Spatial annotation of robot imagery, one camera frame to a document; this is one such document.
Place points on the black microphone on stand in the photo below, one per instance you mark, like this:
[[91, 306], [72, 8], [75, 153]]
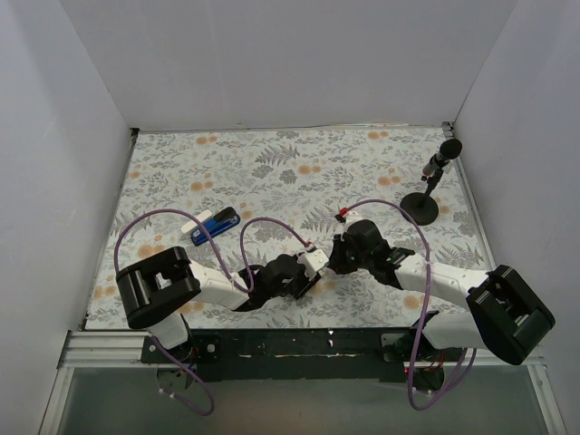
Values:
[[421, 207]]

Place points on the blue black stapler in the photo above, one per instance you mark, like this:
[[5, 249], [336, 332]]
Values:
[[215, 224]]

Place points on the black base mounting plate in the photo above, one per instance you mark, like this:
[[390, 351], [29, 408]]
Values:
[[374, 353]]

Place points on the white staple box sleeve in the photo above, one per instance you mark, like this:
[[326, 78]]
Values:
[[192, 225]]

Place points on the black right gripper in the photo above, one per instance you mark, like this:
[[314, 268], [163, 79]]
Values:
[[338, 259]]

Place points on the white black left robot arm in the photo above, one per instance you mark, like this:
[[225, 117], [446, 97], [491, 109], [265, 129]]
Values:
[[154, 289]]

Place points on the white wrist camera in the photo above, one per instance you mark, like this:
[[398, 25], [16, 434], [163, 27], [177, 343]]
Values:
[[346, 218], [314, 260]]

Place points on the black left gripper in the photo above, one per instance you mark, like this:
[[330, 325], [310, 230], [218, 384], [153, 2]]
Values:
[[298, 281]]

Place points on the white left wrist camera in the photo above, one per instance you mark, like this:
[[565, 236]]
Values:
[[314, 260]]

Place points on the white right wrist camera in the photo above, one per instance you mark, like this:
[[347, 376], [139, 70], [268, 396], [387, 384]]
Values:
[[346, 218]]

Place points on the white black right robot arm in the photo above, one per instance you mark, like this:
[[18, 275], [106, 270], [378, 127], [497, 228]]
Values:
[[499, 310]]

